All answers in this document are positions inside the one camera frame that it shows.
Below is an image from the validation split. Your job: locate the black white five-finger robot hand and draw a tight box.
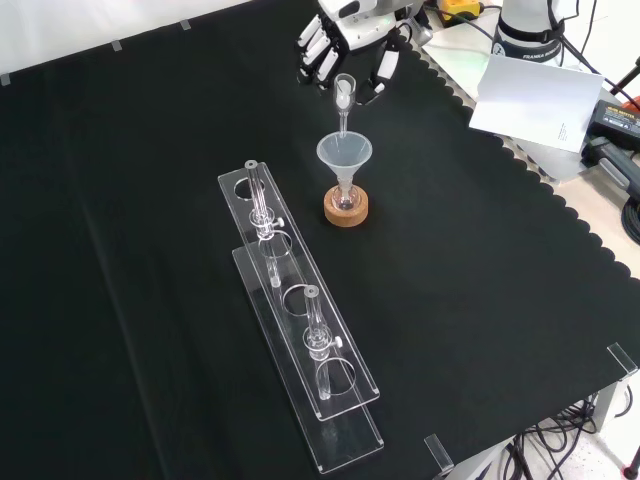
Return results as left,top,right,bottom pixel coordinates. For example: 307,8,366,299
294,0,417,106

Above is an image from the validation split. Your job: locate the clear plastic funnel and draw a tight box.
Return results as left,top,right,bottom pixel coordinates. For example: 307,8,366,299
315,132,374,199

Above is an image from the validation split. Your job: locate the small round-bottom glass flask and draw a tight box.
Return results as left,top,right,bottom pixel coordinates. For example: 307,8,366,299
333,182,361,212

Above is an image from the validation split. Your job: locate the clear acrylic funnel stand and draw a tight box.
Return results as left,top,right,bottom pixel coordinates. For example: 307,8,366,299
217,159,387,475

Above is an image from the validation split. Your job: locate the yellow stop button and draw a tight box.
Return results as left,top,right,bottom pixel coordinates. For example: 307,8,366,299
437,0,484,26

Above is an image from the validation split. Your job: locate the pale white board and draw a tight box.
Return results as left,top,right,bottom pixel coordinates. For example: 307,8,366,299
468,53,605,154

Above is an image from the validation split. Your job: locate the black tripod leg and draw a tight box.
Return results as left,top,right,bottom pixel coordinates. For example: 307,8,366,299
607,52,640,109

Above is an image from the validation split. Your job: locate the black power supply box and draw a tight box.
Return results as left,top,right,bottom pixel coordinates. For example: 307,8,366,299
585,98,640,151

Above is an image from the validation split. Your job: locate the black grey hand tool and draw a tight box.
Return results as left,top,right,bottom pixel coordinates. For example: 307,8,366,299
584,137,640,202

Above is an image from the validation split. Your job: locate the black bench cloth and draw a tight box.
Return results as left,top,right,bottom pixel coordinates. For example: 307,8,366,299
0,0,640,480

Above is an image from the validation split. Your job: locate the clear acrylic cloth clip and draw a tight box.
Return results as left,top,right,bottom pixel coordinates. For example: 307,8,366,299
423,433,454,474
606,342,639,376

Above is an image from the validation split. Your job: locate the brown cork ring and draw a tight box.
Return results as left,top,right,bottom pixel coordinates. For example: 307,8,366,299
323,184,371,229

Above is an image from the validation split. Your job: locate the black floor cable bundle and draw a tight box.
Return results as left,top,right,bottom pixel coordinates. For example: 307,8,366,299
499,394,640,480

